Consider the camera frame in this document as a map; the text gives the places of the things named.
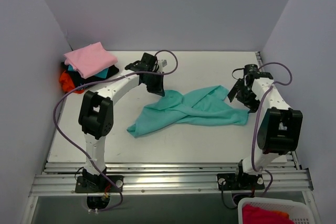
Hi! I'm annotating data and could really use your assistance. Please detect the teal t shirt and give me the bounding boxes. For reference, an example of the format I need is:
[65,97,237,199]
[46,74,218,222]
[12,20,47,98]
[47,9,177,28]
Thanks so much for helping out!
[127,86,248,137]

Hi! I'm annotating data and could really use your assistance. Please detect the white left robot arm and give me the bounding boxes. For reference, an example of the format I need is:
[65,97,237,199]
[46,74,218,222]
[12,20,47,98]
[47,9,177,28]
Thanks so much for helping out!
[78,53,167,192]

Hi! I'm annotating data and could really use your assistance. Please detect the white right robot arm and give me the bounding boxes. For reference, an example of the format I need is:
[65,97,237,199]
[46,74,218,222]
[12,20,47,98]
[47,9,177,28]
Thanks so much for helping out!
[228,77,303,189]

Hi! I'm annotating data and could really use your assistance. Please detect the pink folded t shirt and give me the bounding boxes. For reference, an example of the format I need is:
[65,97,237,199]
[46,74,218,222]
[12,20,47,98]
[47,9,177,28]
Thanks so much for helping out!
[64,42,118,79]

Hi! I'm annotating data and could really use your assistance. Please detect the black folded patterned t shirt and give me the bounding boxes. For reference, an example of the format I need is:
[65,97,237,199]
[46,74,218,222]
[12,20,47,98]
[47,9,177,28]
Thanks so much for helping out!
[61,62,119,85]

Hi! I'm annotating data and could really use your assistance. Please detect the orange folded t shirt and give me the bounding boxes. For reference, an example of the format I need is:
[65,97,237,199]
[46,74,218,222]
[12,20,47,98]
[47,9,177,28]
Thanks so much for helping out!
[59,70,84,93]

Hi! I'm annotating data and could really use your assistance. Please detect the white plastic laundry basket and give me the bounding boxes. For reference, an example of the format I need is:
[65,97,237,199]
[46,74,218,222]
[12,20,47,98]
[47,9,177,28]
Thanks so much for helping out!
[237,197,318,223]

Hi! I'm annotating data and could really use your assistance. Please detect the magenta t shirt in basket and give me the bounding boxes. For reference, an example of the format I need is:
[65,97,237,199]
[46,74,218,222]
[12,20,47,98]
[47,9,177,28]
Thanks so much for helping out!
[242,205,294,224]

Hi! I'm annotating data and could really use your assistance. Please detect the orange garment in basket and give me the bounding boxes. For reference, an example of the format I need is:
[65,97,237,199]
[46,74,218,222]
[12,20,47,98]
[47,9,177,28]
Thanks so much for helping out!
[272,210,289,219]

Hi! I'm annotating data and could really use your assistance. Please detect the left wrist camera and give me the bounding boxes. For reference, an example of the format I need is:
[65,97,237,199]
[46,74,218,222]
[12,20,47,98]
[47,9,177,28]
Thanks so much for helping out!
[160,60,167,68]

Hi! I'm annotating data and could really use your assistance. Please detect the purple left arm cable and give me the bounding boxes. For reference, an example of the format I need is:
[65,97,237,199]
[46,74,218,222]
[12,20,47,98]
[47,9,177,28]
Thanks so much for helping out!
[54,49,179,211]

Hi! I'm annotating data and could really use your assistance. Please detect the aluminium table frame rails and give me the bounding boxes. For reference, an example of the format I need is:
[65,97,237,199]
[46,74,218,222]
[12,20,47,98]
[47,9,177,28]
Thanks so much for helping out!
[28,50,314,224]

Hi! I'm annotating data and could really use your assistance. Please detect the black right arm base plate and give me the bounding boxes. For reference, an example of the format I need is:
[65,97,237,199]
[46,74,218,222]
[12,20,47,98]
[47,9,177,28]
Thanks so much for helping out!
[216,173,265,191]

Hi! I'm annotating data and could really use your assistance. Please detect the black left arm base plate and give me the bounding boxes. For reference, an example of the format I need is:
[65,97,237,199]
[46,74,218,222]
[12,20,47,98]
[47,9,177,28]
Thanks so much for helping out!
[75,175,124,194]

